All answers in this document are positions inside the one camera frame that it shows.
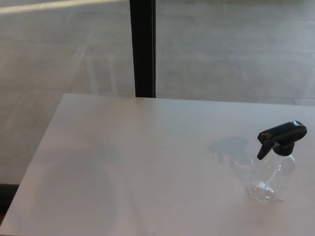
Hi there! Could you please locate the black trigger sprayer lid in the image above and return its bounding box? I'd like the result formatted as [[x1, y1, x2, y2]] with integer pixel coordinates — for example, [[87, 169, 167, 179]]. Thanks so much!
[[256, 120, 308, 161]]

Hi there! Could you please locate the clear plastic spray bottle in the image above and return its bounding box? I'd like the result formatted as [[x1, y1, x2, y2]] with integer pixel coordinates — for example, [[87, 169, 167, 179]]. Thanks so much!
[[247, 147, 296, 203]]

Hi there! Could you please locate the black vertical window post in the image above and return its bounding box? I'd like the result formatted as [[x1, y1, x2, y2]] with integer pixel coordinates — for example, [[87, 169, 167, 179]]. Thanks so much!
[[129, 0, 158, 98]]

